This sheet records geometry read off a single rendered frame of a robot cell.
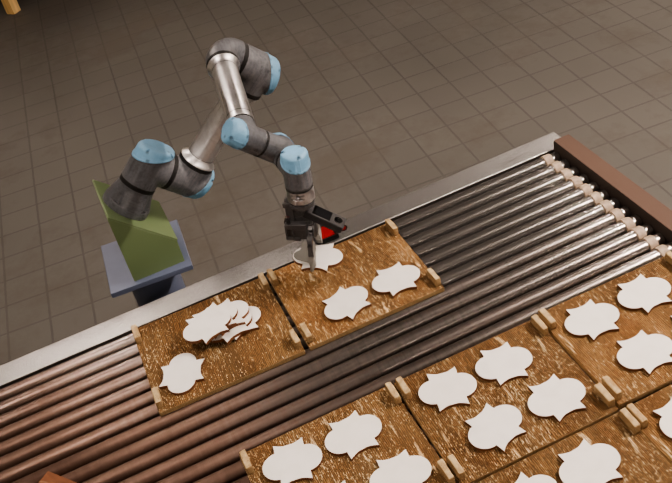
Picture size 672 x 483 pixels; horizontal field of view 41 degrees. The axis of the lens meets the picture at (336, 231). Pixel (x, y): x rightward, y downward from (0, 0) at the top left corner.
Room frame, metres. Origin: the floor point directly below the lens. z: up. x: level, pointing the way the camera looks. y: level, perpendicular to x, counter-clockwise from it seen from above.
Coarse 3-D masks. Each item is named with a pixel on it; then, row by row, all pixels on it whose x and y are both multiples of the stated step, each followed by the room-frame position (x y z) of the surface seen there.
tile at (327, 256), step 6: (318, 246) 2.00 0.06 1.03; (324, 246) 1.99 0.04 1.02; (330, 246) 1.99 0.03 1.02; (294, 252) 1.98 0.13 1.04; (318, 252) 1.97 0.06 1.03; (324, 252) 1.97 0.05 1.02; (330, 252) 1.96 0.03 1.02; (336, 252) 1.96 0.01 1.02; (294, 258) 1.96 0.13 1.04; (318, 258) 1.94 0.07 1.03; (324, 258) 1.94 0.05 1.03; (330, 258) 1.94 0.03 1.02; (336, 258) 1.93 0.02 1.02; (342, 258) 1.93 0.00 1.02; (300, 264) 1.93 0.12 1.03; (306, 264) 1.92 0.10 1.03; (318, 264) 1.92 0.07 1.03; (324, 264) 1.91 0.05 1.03; (330, 264) 1.91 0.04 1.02; (336, 264) 1.91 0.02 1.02; (306, 270) 1.91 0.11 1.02; (324, 270) 1.89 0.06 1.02
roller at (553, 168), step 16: (560, 160) 2.27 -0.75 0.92; (528, 176) 2.23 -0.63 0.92; (544, 176) 2.22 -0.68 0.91; (496, 192) 2.19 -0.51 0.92; (512, 192) 2.19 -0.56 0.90; (464, 208) 2.15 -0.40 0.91; (416, 224) 2.12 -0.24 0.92; (432, 224) 2.12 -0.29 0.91; (272, 288) 1.99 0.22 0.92; (128, 352) 1.87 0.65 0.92; (80, 368) 1.84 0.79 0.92; (96, 368) 1.84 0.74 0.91; (48, 384) 1.81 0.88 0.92; (64, 384) 1.81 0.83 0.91; (16, 400) 1.78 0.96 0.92; (32, 400) 1.78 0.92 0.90
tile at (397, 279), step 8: (400, 264) 1.93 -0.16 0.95; (384, 272) 1.91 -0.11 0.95; (392, 272) 1.90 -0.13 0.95; (400, 272) 1.90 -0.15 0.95; (408, 272) 1.89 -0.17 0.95; (416, 272) 1.88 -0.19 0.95; (376, 280) 1.89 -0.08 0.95; (384, 280) 1.88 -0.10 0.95; (392, 280) 1.87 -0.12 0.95; (400, 280) 1.86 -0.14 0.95; (408, 280) 1.86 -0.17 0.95; (416, 280) 1.85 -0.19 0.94; (376, 288) 1.85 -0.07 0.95; (384, 288) 1.85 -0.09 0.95; (392, 288) 1.84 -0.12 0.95; (400, 288) 1.83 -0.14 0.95; (408, 288) 1.83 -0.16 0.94; (416, 288) 1.82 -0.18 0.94; (392, 296) 1.82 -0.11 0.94
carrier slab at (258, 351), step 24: (240, 288) 2.00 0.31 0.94; (192, 312) 1.95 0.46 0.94; (264, 312) 1.88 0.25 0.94; (144, 336) 1.89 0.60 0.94; (168, 336) 1.87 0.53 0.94; (264, 336) 1.78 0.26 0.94; (288, 336) 1.76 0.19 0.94; (144, 360) 1.80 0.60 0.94; (168, 360) 1.78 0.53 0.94; (216, 360) 1.73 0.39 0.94; (240, 360) 1.71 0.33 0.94; (264, 360) 1.69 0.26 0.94; (288, 360) 1.68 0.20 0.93; (216, 384) 1.65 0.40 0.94; (168, 408) 1.60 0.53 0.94
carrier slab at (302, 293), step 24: (360, 240) 2.09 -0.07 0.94; (384, 240) 2.06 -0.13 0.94; (360, 264) 1.98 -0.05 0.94; (384, 264) 1.96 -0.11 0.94; (408, 264) 1.93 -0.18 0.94; (288, 288) 1.95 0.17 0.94; (312, 288) 1.93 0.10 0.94; (336, 288) 1.90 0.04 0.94; (432, 288) 1.81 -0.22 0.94; (288, 312) 1.86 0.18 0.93; (312, 312) 1.83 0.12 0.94; (360, 312) 1.79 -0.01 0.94; (384, 312) 1.76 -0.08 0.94; (312, 336) 1.74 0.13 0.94; (336, 336) 1.72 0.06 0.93
